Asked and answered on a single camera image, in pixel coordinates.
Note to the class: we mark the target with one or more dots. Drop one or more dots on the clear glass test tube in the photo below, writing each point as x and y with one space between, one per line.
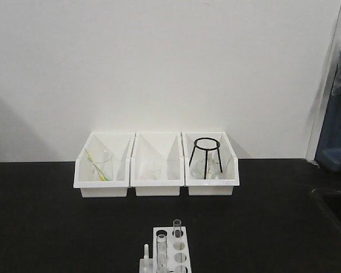
162 253

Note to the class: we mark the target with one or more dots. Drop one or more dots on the white test tube rack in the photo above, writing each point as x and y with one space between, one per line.
178 257

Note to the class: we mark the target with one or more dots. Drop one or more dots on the blue grey drying rack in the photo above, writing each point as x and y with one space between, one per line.
328 152

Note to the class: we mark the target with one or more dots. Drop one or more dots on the middle white storage bin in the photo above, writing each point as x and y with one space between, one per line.
163 148

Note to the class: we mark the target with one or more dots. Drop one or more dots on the white storage bin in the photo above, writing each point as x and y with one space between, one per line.
226 180
163 148
103 166

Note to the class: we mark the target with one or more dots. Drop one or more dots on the small glass beaker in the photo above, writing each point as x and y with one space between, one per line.
153 171

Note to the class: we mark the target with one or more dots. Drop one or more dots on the glass conical flask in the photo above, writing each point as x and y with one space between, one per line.
206 169

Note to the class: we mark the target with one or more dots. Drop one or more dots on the black metal tripod stand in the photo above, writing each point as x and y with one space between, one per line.
207 150

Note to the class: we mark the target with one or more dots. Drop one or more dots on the right white storage bin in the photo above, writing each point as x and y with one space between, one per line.
226 180

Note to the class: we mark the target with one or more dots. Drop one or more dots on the glass beaker with stirrers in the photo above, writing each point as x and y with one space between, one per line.
100 166

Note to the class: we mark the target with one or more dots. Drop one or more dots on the left white storage bin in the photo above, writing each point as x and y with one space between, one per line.
103 166

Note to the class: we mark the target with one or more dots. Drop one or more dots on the green yellow stirring rod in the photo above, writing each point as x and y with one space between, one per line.
98 166

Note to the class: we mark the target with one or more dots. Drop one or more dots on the black lab sink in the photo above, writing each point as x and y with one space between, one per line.
329 201

